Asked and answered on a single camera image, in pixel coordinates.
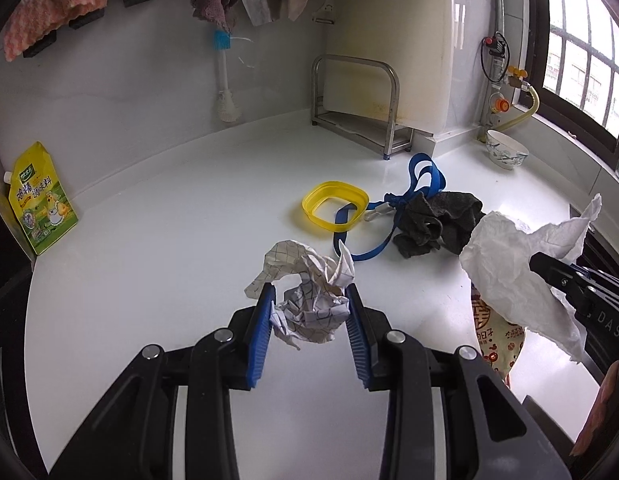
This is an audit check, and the blue white bottle brush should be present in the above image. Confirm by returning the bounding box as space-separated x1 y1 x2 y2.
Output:
213 30 245 123

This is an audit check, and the yellow green seasoning pouch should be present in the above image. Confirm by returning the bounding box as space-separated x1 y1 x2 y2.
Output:
2 141 79 257

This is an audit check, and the gas regulator with orange knob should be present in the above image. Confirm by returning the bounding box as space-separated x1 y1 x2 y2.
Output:
487 91 513 128

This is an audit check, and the black kitchen sink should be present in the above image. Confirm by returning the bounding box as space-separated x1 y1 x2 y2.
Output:
569 202 619 281

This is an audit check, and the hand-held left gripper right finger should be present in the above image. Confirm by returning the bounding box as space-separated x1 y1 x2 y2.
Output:
344 284 573 480

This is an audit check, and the metal gas pipe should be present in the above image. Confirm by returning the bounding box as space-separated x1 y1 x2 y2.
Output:
492 0 507 91

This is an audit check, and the checked paper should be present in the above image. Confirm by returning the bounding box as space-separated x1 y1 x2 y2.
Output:
244 239 355 351

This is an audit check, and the yellow plastic ring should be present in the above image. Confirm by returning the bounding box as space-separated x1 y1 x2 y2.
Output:
302 180 370 233

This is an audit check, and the white cutting board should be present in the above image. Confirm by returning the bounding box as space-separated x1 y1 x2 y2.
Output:
322 0 463 136

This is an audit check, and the dark framed window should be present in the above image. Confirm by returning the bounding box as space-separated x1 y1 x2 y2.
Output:
527 0 619 158

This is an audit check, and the white blue patterned bowl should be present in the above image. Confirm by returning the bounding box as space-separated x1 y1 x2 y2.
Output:
485 129 529 171

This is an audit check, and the blue lanyard strap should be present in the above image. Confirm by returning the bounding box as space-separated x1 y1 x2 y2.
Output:
332 152 447 262

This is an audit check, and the red white snack wrapper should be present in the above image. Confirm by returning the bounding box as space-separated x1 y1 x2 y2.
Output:
469 280 527 391

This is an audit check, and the white tissue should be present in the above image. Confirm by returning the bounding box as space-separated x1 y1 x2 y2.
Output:
458 192 603 365

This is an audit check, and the pink wavy dish cloth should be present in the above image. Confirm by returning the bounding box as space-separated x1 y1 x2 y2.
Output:
4 0 109 63

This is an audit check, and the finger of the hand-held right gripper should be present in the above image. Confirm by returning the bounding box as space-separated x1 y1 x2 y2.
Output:
529 252 619 298
554 287 619 311

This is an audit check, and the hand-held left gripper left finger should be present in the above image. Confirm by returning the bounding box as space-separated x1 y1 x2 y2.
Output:
47 282 278 480

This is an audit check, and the dark grey cloth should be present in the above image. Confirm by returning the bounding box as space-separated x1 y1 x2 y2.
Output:
392 191 485 259

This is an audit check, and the yellow gas hose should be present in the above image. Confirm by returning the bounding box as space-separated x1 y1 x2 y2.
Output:
494 82 540 131

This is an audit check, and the person's right hand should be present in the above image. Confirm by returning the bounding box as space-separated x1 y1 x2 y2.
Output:
572 360 619 461

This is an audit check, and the black cable loop with sensor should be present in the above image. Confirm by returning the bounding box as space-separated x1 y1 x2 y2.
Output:
479 31 513 83

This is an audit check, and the metal cutting board rack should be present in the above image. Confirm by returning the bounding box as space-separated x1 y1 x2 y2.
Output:
311 55 415 161

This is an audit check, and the black kitchen appliance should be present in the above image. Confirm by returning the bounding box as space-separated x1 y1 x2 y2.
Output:
0 180 38 341

